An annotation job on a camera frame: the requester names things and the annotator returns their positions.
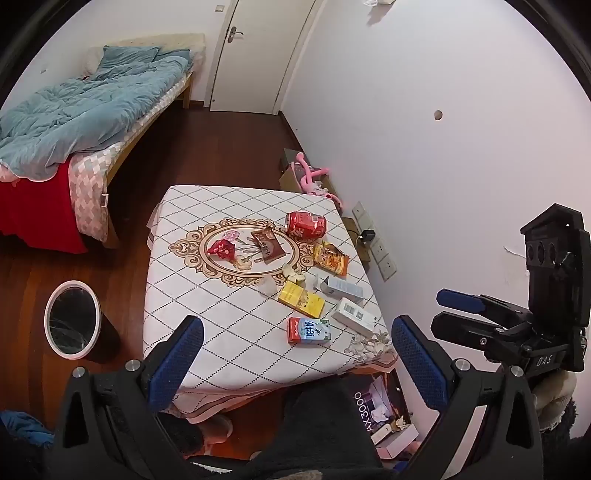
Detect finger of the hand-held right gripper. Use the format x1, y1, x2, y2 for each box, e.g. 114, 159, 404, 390
431, 312, 522, 356
437, 289, 532, 326

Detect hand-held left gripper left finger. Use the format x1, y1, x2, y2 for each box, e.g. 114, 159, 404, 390
53, 315, 205, 480

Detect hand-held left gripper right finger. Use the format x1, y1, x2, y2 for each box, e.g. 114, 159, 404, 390
392, 315, 543, 480

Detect white round trash bin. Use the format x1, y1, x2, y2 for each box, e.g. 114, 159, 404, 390
44, 280, 122, 363

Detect plain white box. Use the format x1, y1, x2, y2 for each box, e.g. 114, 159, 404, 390
331, 298, 380, 337

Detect grey-white small box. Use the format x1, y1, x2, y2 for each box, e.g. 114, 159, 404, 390
314, 273, 364, 304

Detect red and blue milk carton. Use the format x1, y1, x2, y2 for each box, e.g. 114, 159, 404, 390
287, 317, 332, 346

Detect small red snack packet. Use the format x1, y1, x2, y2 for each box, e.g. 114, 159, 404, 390
206, 239, 237, 261

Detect yellow box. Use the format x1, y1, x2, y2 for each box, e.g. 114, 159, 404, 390
277, 281, 326, 319

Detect orange snack bag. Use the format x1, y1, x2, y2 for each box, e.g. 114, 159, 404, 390
313, 241, 350, 277

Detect black printed carton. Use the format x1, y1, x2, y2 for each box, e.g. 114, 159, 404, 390
342, 369, 411, 444

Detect flat white box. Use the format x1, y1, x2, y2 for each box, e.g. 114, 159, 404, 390
374, 422, 421, 460

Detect person's black pants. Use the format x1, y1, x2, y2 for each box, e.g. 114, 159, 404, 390
159, 378, 398, 480

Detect brown snack packet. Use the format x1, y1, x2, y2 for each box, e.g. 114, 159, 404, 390
252, 231, 284, 265

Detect blue jacket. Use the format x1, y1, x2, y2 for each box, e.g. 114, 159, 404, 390
0, 410, 54, 450

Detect red soda can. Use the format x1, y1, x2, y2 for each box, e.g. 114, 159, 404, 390
285, 211, 328, 241

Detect pink checkered bed sheet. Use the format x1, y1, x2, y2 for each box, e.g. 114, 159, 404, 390
68, 138, 130, 243

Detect pink toy on cardboard box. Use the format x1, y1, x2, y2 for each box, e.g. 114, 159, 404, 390
278, 148, 340, 199

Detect white pillow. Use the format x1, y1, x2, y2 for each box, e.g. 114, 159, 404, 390
83, 47, 107, 77

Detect white door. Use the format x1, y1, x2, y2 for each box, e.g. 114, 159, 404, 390
210, 0, 324, 114

